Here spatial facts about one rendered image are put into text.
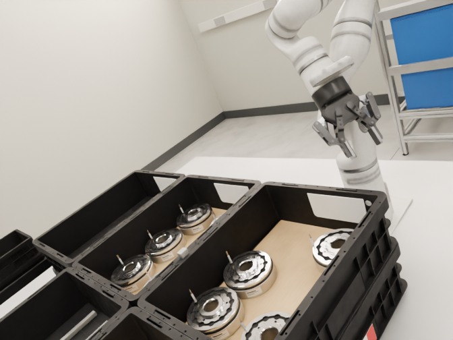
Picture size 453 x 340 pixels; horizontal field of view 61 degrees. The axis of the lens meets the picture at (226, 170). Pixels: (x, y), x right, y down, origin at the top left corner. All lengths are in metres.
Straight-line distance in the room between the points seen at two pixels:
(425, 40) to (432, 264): 1.70
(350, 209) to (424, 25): 1.75
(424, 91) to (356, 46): 1.62
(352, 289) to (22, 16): 3.55
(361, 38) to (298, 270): 0.54
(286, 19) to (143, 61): 3.49
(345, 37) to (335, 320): 0.62
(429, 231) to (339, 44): 0.48
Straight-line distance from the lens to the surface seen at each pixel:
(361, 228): 0.67
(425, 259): 0.94
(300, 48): 0.83
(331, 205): 0.81
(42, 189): 3.74
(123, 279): 0.95
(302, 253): 0.82
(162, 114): 4.30
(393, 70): 2.53
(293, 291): 0.74
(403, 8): 2.43
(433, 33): 2.43
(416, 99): 2.59
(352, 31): 0.97
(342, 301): 0.66
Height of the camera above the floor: 1.33
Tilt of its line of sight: 23 degrees down
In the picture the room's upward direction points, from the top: 23 degrees counter-clockwise
